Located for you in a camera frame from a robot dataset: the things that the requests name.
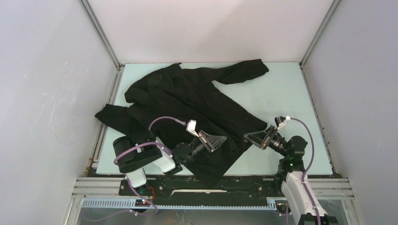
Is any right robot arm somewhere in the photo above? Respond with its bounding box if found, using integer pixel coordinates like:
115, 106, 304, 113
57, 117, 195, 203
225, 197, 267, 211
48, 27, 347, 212
244, 126, 339, 225

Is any left aluminium frame post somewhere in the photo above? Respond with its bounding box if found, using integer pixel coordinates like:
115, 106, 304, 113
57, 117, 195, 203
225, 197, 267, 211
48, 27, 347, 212
79, 0, 124, 170

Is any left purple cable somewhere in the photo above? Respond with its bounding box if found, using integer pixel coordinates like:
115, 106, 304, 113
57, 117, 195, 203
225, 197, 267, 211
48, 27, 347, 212
113, 116, 187, 165

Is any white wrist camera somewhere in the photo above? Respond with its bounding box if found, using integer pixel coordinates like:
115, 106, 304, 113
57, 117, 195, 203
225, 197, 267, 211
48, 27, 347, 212
186, 120, 199, 137
275, 116, 291, 130

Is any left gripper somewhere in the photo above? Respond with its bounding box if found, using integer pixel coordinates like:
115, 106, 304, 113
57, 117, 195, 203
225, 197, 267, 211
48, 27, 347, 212
183, 129, 227, 165

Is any grey slotted cable duct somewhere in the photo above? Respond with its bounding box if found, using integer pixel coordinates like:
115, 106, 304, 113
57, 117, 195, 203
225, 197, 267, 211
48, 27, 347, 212
81, 198, 276, 210

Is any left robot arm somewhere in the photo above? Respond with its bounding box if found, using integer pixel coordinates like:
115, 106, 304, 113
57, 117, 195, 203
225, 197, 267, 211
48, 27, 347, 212
113, 130, 227, 195

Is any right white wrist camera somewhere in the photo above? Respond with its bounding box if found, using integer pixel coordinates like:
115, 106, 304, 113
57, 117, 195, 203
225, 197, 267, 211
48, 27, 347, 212
275, 116, 291, 130

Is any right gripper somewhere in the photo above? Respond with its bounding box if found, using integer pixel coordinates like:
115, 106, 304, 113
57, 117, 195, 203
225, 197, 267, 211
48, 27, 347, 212
243, 125, 289, 158

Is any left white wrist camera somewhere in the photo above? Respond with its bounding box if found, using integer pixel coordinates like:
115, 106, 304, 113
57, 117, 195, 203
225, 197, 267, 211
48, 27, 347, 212
186, 120, 199, 137

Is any aluminium frame post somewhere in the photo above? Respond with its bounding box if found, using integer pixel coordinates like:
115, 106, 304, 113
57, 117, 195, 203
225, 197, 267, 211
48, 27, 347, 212
79, 0, 124, 170
299, 0, 343, 174

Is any right aluminium frame post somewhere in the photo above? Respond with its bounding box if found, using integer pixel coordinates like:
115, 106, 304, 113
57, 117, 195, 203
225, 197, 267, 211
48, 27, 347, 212
299, 0, 343, 174

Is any black jacket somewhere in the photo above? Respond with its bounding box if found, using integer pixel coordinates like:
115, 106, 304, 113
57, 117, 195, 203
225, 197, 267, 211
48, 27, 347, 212
95, 59, 268, 188

